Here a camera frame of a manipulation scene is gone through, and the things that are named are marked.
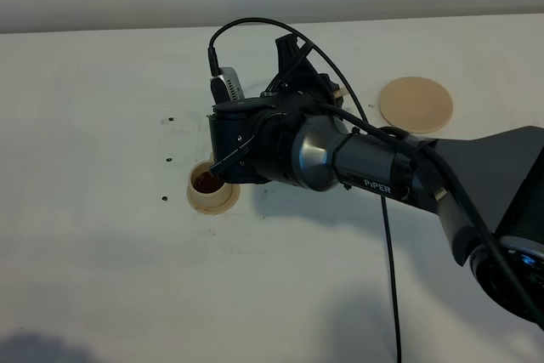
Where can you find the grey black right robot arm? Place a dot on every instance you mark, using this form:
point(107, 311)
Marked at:
point(487, 193)

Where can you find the tan ceramic teapot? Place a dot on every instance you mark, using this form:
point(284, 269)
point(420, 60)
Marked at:
point(340, 93)

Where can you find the tan teacup front left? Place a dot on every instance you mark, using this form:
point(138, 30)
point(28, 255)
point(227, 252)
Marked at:
point(206, 191)

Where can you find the tan saucer front left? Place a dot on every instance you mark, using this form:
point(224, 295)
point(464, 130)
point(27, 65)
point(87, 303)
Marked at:
point(225, 207)

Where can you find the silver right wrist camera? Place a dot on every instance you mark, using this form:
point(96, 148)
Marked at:
point(226, 86)

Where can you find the round tan teapot coaster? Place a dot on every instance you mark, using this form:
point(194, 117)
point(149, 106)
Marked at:
point(416, 104)

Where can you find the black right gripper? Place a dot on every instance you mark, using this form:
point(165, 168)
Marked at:
point(252, 139)

